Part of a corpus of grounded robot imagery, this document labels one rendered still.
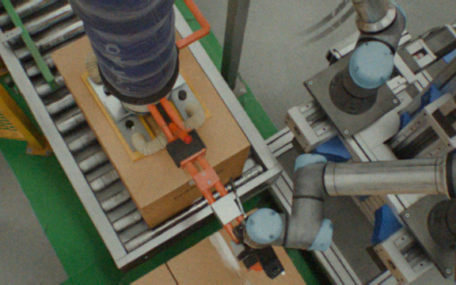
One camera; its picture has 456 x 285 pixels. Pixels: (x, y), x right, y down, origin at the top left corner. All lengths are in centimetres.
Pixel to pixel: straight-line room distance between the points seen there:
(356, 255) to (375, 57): 116
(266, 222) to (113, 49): 52
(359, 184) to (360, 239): 132
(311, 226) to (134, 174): 69
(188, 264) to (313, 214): 92
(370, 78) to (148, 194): 74
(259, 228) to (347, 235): 134
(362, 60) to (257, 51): 143
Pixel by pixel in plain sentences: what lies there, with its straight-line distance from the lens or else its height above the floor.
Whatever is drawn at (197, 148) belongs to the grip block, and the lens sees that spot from 168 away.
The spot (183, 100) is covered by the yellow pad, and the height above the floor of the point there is 98.
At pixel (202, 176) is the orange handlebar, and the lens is 166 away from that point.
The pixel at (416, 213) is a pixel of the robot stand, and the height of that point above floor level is 104.
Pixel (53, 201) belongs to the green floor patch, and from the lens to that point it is 283.
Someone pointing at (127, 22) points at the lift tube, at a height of 163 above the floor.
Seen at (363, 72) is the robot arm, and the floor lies 126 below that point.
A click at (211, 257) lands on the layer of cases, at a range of 217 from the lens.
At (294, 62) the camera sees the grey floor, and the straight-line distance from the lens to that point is 303.
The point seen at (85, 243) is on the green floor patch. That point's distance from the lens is 277.
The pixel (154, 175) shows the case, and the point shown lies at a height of 95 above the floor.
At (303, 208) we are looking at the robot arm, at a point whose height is 141.
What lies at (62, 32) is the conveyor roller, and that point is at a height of 55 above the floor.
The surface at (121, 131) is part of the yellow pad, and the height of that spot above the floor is 97.
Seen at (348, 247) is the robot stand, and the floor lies 21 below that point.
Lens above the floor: 270
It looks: 72 degrees down
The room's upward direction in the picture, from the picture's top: 10 degrees clockwise
